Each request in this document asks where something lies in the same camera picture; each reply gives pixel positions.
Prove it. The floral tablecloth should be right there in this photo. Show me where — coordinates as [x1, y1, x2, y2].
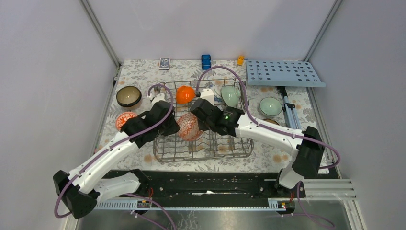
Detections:
[95, 60, 319, 173]

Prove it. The grey wire dish rack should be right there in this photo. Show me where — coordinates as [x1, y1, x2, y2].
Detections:
[153, 79, 254, 162]

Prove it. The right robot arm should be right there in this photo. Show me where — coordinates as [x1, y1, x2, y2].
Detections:
[190, 98, 325, 197]

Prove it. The dark brown patterned bowl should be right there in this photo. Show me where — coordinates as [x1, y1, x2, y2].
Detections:
[263, 118, 279, 125]

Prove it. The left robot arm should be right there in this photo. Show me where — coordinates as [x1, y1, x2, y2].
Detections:
[53, 93, 180, 219]

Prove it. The blue toy car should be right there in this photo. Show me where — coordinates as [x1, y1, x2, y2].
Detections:
[201, 54, 212, 70]

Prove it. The blue zigzag patterned bowl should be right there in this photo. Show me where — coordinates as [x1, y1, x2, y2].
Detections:
[177, 113, 203, 141]

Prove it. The red and white bowl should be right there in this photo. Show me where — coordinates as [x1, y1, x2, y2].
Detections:
[115, 112, 137, 131]

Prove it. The orange bowl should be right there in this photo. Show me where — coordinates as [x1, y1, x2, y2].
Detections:
[176, 86, 196, 104]

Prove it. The pale green bowl back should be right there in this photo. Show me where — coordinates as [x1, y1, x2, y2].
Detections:
[221, 86, 241, 107]

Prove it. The blue floral white bowl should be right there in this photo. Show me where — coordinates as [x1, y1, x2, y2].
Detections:
[214, 85, 224, 105]

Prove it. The pale green bowl front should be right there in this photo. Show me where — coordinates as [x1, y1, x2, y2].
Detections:
[259, 97, 282, 116]

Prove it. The brown glazed bowl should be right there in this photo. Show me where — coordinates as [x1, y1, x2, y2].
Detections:
[116, 86, 142, 108]

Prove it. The playing card box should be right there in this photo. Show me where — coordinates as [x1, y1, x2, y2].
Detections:
[158, 57, 171, 70]

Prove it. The pale green bowl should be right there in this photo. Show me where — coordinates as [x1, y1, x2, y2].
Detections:
[259, 97, 282, 116]
[221, 86, 241, 107]

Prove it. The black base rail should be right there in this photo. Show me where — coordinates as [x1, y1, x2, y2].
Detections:
[101, 170, 307, 208]

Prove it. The light blue perforated board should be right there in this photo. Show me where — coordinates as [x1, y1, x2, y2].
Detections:
[245, 59, 326, 88]

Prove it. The white slotted cable duct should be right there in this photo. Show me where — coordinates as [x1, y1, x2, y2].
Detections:
[95, 198, 294, 211]

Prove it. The orange toy block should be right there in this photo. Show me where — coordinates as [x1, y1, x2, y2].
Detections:
[237, 55, 245, 66]

